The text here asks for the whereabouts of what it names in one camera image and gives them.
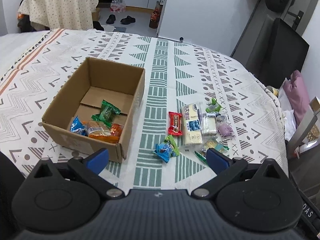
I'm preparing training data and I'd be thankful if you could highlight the green biscuit packet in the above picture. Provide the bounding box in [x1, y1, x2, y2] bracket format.
[194, 138, 229, 164]

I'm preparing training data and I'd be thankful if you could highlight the white rice cake packet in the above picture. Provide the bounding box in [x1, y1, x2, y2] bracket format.
[201, 113, 217, 136]

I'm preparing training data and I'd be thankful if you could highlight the green silver snack packet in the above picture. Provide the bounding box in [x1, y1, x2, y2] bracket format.
[206, 98, 221, 113]

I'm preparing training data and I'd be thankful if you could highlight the blue green candy packet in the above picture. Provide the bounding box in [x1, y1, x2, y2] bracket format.
[154, 135, 180, 163]

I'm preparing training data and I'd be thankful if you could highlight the blueberry cake package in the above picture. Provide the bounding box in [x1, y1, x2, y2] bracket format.
[181, 103, 203, 145]

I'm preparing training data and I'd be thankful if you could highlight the red snack packet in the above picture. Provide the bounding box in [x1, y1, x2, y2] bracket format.
[168, 112, 183, 137]

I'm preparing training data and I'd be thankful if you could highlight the orange bread packet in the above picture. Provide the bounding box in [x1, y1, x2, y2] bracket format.
[84, 121, 124, 144]

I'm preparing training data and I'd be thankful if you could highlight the purple snack packet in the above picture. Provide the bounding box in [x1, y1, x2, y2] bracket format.
[216, 114, 235, 138]

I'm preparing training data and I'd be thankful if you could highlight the blue snack packet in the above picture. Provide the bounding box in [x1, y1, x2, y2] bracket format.
[70, 116, 87, 136]

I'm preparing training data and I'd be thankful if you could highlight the brown cardboard box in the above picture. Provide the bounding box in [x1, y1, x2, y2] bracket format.
[42, 57, 145, 163]

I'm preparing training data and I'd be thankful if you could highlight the dark green snack packet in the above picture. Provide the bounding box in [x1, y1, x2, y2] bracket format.
[91, 100, 121, 128]

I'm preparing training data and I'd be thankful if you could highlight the patterned bed sheet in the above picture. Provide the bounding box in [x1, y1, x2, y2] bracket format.
[1, 29, 288, 191]

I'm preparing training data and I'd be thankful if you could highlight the pink pillow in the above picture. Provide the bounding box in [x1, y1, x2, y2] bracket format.
[283, 70, 310, 126]

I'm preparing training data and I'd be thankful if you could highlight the left black shoe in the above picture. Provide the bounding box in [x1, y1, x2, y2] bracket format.
[106, 14, 116, 24]

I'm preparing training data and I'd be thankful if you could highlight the black shoe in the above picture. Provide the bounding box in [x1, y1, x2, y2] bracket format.
[106, 14, 116, 24]
[120, 16, 136, 25]

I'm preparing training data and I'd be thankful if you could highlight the right black shoe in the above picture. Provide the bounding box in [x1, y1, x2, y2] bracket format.
[120, 16, 136, 25]

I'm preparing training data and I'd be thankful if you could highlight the dark oil bottle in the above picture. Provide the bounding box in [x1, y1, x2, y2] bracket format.
[149, 0, 165, 29]

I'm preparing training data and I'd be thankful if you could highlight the table with dotted cloth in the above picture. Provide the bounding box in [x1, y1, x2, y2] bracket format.
[18, 0, 99, 30]

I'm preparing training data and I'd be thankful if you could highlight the pack of water bottles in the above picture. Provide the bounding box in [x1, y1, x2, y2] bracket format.
[110, 0, 126, 12]

